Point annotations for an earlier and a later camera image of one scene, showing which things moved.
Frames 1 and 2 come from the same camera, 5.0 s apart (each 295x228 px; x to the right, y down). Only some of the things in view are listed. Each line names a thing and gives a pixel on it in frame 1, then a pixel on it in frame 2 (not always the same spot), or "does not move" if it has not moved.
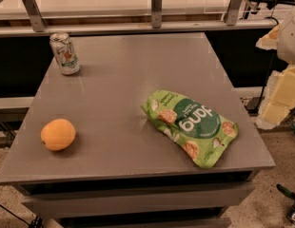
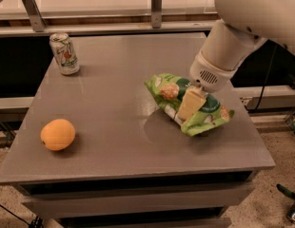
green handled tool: (293, 195) does not move
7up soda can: (65, 54) does not move
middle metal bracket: (156, 6) does not move
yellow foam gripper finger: (283, 96) to (207, 78)
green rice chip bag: (205, 133) to (169, 90)
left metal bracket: (32, 9) does not move
